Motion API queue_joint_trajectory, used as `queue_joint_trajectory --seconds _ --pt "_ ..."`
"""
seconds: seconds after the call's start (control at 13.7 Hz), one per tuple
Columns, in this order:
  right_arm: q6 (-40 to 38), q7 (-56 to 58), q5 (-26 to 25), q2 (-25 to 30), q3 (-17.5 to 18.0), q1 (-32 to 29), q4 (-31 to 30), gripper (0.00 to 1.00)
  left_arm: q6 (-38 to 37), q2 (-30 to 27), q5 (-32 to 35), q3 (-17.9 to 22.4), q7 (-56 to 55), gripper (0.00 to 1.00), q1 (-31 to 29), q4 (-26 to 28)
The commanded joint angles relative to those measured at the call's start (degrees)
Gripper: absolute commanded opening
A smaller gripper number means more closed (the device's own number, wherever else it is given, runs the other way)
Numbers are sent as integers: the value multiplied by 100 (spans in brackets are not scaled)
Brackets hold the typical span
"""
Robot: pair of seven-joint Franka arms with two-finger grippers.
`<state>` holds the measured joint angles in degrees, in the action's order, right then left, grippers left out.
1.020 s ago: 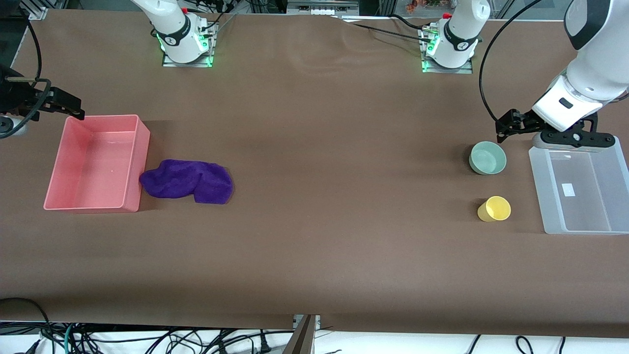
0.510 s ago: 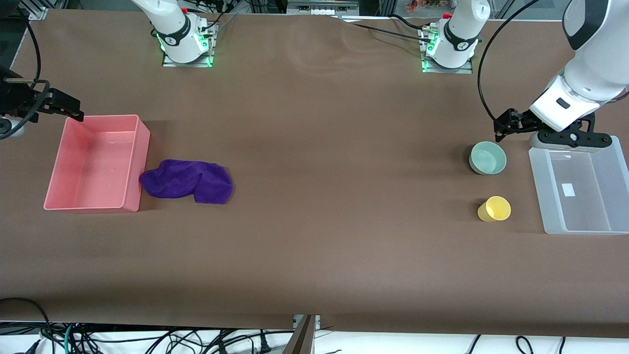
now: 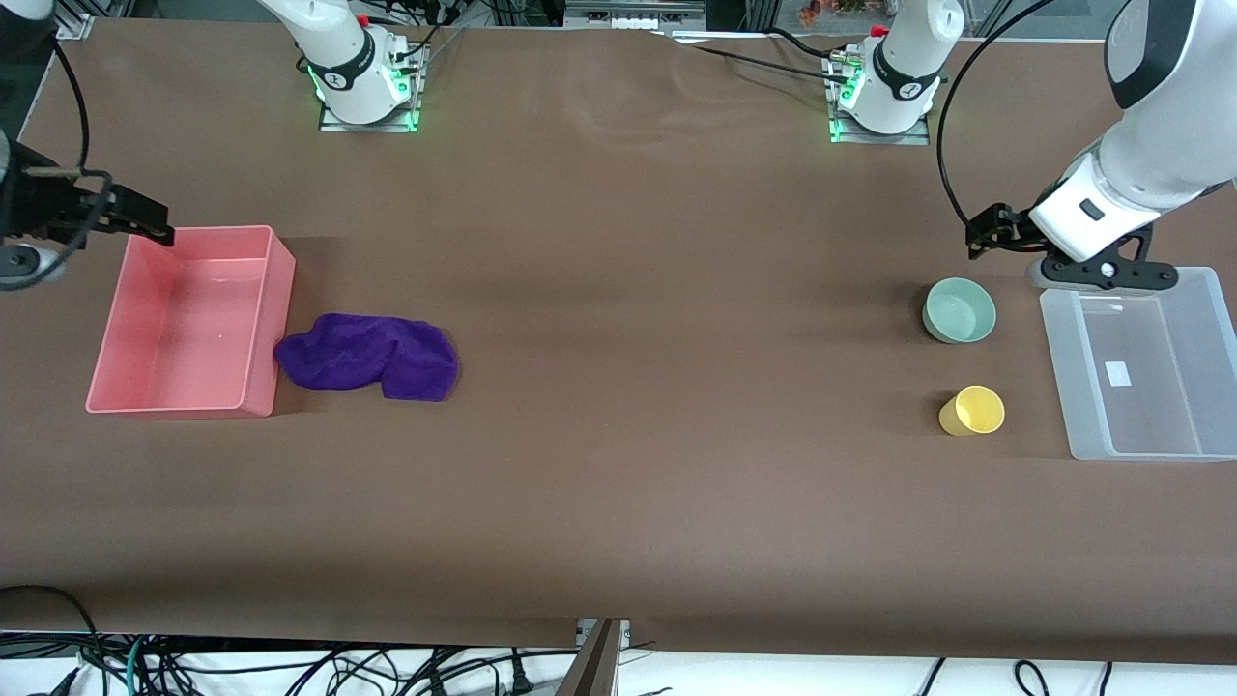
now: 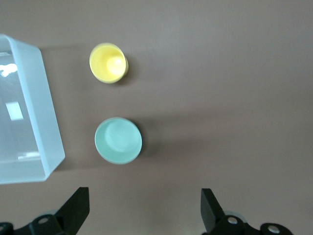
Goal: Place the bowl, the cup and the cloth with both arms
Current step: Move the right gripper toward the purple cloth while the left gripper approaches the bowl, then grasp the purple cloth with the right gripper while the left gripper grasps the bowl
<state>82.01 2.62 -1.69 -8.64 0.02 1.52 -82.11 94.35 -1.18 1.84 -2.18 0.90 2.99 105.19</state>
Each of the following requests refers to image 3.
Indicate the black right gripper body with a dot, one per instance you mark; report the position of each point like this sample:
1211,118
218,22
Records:
39,205

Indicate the mint green bowl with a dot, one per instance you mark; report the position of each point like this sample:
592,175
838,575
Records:
959,311

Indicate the yellow plastic cup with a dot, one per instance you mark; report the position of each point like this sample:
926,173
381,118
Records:
974,413

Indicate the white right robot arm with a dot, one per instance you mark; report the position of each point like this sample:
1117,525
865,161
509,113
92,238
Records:
340,58

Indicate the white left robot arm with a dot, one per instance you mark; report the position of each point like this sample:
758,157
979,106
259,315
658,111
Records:
1165,126

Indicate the purple cloth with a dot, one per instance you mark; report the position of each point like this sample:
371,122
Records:
372,358

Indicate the pink plastic bin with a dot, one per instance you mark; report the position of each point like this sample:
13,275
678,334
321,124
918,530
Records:
184,329

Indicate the white label sticker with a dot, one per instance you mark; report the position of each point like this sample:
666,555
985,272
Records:
1118,373

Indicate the clear plastic bin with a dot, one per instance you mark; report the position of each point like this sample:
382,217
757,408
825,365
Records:
1150,367

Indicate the grey background device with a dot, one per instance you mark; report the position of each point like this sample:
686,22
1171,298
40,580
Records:
633,12

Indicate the aluminium frame profile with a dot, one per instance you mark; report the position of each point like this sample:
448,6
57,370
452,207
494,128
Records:
75,17

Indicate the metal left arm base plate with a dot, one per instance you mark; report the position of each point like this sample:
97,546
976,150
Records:
841,126

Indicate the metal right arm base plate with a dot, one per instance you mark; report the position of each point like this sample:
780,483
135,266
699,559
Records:
411,92

